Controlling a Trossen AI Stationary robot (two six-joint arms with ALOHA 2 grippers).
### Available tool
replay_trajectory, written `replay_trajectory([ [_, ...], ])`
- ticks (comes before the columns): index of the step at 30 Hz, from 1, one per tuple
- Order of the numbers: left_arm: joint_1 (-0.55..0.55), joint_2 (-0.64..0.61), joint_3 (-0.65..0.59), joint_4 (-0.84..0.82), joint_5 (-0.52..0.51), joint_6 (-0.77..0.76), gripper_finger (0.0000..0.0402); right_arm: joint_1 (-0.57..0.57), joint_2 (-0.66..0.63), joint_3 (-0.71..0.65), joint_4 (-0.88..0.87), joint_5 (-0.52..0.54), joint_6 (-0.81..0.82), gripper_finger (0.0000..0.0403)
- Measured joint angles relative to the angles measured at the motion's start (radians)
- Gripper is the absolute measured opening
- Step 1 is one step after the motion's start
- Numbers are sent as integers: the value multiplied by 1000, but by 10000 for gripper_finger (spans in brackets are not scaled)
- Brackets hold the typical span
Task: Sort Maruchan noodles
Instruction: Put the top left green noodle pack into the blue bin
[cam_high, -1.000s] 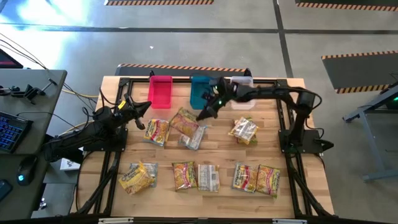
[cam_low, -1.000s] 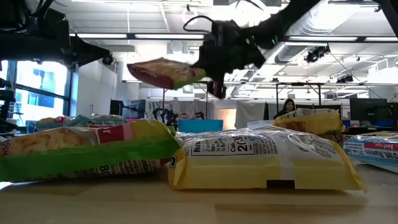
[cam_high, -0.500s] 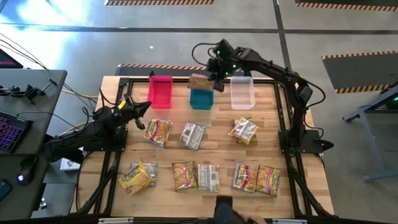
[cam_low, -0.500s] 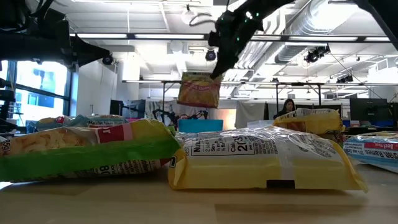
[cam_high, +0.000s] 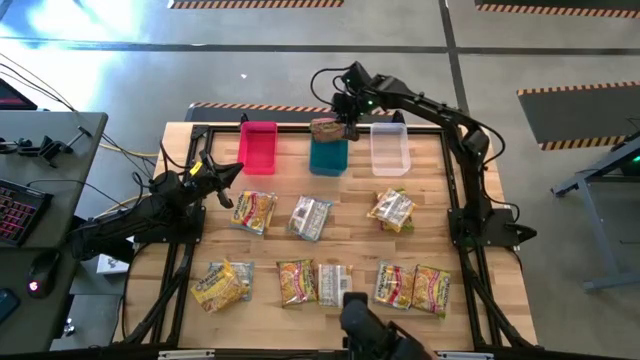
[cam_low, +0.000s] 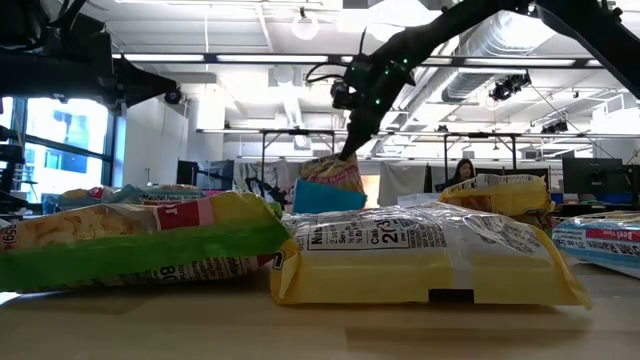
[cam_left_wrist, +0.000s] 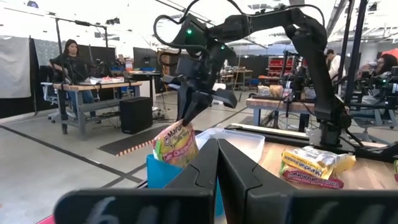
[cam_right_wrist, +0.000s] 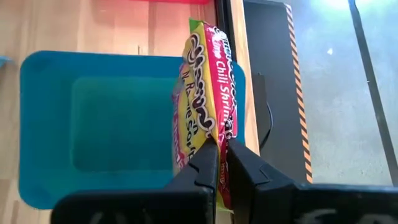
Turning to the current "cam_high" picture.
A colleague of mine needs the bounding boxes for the black backlit keyboard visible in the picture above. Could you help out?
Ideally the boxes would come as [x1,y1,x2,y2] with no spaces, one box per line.
[0,178,55,248]

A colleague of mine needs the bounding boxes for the yellow creamy chicken ramen pack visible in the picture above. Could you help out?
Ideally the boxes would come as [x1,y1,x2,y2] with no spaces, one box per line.
[366,187,418,232]
[317,263,354,308]
[189,259,251,315]

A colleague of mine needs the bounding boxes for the grey metal table legs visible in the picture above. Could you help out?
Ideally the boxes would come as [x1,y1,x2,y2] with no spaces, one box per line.
[549,130,640,294]

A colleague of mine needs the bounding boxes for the pink plastic bin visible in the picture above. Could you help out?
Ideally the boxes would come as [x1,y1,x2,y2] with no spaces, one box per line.
[237,120,279,176]

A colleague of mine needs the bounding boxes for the dark monitor corner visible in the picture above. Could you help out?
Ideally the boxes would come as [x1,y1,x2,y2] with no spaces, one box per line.
[0,78,39,111]

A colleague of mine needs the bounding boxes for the clear plastic bin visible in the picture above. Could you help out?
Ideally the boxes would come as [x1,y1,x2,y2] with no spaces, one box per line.
[369,122,412,178]

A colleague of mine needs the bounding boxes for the black aluminium table frame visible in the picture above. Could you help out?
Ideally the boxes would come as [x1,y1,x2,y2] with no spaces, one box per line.
[119,122,539,351]

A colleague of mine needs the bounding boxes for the yellow cable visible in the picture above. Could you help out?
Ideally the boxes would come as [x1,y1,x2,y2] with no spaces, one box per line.
[98,143,160,159]

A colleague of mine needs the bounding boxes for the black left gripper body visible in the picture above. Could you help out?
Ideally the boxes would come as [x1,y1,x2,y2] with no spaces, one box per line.
[191,158,221,195]

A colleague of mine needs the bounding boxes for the black desk clamp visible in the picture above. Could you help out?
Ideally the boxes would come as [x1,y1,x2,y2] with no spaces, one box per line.
[17,134,75,169]

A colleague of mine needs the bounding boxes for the black computer mouse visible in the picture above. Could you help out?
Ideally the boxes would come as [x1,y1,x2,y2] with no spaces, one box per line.
[25,249,62,300]

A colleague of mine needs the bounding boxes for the grey desk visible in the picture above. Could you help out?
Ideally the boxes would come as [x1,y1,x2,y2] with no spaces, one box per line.
[0,110,109,354]

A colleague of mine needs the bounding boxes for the teal plastic bin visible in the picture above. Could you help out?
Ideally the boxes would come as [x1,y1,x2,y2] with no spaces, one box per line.
[308,137,350,177]

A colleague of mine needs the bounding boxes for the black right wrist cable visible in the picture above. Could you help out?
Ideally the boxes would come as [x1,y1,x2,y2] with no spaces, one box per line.
[309,65,352,109]

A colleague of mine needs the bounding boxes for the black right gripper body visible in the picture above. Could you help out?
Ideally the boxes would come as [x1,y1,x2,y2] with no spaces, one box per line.
[332,89,362,126]

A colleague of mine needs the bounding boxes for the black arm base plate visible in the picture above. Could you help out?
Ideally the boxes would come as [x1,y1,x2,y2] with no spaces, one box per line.
[446,207,522,250]
[133,204,207,245]

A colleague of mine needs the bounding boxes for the black phone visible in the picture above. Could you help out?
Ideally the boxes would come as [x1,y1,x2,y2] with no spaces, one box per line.
[0,287,22,325]

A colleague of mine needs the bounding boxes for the black hazard striped floor mat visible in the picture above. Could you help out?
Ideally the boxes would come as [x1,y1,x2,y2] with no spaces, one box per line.
[473,0,640,20]
[516,81,640,152]
[167,0,346,10]
[184,101,406,125]

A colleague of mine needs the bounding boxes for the black device with green light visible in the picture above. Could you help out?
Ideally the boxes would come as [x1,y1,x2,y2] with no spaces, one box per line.
[618,149,640,177]

